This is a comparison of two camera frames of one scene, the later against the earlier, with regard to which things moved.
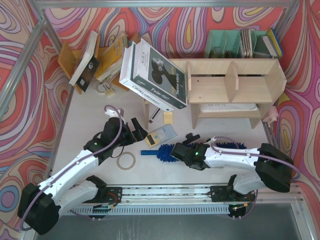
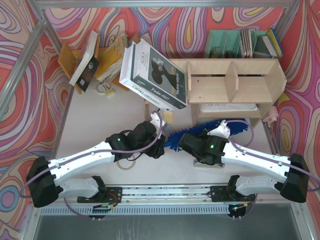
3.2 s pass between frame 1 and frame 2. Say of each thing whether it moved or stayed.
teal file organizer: stayed
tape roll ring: stayed
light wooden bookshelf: stayed
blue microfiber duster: moved
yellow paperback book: stayed
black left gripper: moved
